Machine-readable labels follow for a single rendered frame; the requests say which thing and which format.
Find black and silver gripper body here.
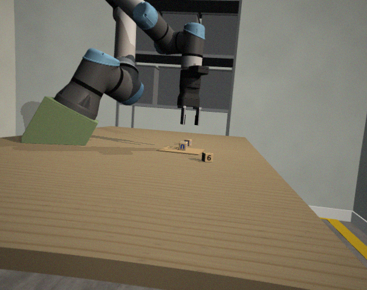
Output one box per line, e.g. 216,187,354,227
177,56,209,107

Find tan flat mat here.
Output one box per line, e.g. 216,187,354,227
158,146,205,155

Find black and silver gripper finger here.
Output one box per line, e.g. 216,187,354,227
193,107,202,126
178,106,186,124

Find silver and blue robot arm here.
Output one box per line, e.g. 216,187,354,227
54,0,205,120

